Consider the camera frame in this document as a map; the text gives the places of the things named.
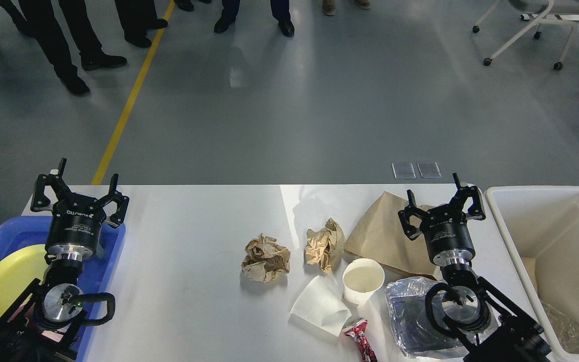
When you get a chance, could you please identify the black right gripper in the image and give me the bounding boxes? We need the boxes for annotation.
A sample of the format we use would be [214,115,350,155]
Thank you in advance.
[399,172,486,266]

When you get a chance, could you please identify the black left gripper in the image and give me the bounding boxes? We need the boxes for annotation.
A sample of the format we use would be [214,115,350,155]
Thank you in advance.
[30,158,130,259]

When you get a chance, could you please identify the brown paper bag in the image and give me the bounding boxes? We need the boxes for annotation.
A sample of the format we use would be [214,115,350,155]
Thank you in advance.
[344,192,437,278]

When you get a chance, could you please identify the silver foil bag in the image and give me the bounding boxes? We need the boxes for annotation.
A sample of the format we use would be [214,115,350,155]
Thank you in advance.
[385,277,480,359]

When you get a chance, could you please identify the yellow plastic plate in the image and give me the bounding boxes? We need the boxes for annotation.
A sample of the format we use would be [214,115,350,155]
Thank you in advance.
[0,244,48,316]

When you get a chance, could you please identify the tan paper ball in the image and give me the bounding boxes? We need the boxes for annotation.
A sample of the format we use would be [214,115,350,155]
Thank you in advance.
[304,218,345,274]

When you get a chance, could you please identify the pink ribbed mug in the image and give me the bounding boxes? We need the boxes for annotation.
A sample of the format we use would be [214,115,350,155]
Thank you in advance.
[8,303,63,343]

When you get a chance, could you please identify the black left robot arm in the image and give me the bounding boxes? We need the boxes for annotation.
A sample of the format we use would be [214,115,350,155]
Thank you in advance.
[0,158,130,361]

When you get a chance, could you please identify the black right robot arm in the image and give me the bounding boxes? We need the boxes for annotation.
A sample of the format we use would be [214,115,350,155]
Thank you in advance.
[398,173,551,361]

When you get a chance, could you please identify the grey-blue mug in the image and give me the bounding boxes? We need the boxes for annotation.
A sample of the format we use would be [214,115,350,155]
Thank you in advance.
[95,234,106,259]

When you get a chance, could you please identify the floor outlet cover pair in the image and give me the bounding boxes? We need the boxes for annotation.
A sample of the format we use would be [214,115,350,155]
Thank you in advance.
[391,162,443,179]

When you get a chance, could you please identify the blue plastic tray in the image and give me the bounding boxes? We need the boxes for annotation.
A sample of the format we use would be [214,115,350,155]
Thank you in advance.
[0,216,126,362]

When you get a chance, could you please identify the white paper cup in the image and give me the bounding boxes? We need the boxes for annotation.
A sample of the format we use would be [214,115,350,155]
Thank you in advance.
[342,257,384,305]

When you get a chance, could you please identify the white plastic bin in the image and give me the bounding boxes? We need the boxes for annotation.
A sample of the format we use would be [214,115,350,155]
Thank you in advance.
[485,186,579,361]

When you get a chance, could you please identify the red snack wrapper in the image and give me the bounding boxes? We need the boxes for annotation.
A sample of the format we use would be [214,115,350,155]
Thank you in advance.
[341,318,378,361]

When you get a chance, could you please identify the white paper napkin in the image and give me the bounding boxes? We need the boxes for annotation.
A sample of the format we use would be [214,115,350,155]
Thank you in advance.
[291,277,352,336]

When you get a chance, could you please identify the crumpled brown paper ball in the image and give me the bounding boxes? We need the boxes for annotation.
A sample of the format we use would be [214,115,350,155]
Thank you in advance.
[241,234,291,283]

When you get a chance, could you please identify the crumpled plastic in bin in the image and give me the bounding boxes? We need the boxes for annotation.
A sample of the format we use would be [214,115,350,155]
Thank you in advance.
[540,301,579,354]

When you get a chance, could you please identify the white rolling chair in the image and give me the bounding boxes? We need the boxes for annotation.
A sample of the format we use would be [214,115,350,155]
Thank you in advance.
[482,1,579,70]

